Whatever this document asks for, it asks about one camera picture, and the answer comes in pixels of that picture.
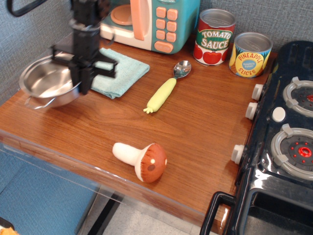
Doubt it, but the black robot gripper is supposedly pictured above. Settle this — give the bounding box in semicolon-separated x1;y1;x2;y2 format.
52;23;117;95

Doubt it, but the small stainless steel pot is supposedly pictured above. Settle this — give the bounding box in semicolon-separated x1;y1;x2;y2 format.
19;56;81;110

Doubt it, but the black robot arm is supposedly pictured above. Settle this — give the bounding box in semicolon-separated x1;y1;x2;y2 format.
52;0;118;95

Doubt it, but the light blue folded towel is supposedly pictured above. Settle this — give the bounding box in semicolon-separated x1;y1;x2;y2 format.
91;48;150;99

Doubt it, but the teal toy microwave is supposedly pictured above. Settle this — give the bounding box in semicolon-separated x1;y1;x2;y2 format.
100;0;200;54

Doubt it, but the plush brown mushroom toy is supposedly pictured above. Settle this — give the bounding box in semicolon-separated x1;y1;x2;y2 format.
112;142;167;183

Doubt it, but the tomato sauce can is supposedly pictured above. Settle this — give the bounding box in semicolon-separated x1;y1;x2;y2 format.
193;8;236;66

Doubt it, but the pineapple slices can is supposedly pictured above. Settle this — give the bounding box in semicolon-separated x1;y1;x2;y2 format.
229;32;273;78

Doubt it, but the black toy stove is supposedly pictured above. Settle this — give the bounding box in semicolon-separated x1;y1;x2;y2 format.
201;41;313;235

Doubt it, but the black braided cable sleeve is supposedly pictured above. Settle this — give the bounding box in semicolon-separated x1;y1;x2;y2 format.
6;0;47;18

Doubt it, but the spoon with yellow-green handle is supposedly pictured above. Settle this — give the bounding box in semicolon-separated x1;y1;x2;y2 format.
143;60;192;114

